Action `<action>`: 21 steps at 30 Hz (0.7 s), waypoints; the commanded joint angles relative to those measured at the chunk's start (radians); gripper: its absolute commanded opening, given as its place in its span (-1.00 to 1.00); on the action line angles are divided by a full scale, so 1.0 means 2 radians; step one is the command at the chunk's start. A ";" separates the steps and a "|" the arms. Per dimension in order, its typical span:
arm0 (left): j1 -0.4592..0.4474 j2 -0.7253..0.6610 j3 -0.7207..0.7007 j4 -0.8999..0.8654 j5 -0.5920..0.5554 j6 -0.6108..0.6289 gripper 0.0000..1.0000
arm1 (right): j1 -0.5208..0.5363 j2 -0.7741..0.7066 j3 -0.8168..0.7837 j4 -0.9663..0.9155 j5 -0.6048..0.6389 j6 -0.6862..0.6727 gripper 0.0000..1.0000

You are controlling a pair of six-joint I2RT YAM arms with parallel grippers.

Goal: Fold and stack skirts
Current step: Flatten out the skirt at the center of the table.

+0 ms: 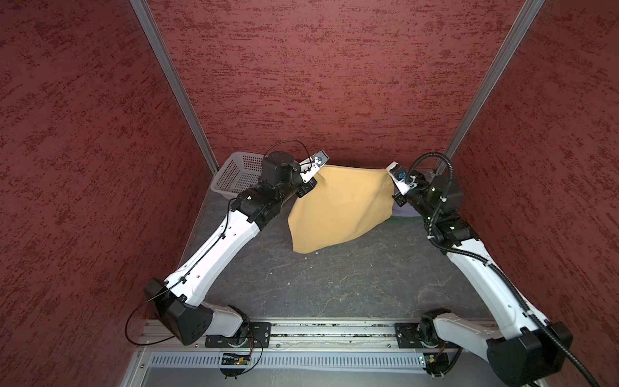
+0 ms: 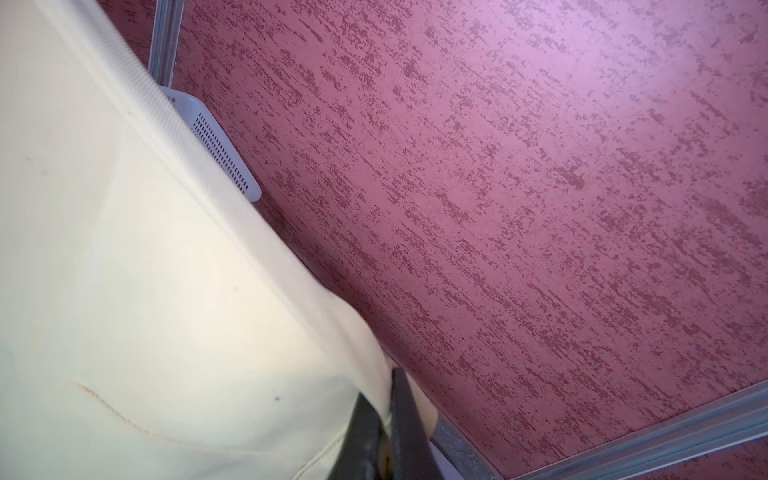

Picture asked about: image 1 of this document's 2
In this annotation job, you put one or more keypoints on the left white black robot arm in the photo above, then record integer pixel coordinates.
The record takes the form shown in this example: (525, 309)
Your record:
(179, 300)

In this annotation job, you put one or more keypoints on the left aluminium corner post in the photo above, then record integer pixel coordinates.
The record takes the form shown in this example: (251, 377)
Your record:
(156, 41)

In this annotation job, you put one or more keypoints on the lavender skirt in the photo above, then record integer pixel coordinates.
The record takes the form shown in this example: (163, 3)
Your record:
(406, 211)

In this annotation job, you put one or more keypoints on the right small circuit board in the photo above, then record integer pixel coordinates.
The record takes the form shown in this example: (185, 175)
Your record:
(436, 365)

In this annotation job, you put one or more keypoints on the aluminium front rail frame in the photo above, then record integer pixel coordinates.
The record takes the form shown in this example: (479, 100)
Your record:
(302, 352)

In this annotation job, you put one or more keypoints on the left small circuit board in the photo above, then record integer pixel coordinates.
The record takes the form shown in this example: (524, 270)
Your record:
(235, 359)

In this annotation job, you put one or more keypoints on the right aluminium corner post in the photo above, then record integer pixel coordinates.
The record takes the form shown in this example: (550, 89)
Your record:
(514, 37)

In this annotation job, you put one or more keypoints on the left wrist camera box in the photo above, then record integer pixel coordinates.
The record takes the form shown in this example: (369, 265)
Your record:
(311, 166)

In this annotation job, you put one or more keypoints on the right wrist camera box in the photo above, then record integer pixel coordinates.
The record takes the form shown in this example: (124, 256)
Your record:
(400, 178)

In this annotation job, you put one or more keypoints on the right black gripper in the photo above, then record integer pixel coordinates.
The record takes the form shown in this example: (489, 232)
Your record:
(400, 197)

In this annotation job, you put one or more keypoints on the small circuit board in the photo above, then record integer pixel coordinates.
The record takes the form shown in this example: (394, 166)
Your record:
(436, 365)
(235, 359)

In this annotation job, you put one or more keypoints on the yellow skirt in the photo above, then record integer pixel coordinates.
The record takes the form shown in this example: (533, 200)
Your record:
(345, 204)

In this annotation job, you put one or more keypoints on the aluminium corner post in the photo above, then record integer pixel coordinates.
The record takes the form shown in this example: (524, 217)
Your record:
(514, 37)
(156, 41)

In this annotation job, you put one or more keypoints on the white plastic laundry basket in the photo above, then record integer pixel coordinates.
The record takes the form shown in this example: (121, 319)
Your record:
(238, 173)

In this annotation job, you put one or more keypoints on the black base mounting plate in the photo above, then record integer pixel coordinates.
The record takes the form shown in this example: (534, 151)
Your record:
(420, 336)
(252, 334)

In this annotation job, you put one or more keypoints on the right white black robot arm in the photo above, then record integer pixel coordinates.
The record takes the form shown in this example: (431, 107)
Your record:
(524, 347)

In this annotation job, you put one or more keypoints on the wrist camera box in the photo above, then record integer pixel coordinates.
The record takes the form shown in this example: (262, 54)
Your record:
(311, 166)
(400, 178)

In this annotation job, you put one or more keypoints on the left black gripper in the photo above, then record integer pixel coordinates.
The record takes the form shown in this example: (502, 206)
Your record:
(305, 187)

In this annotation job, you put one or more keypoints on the green skirt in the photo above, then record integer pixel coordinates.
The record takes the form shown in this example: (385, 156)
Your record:
(416, 219)

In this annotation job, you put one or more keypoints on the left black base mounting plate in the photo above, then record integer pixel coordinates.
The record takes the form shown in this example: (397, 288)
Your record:
(252, 334)

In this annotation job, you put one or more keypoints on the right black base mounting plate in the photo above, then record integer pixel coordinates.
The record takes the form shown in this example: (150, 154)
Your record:
(420, 336)

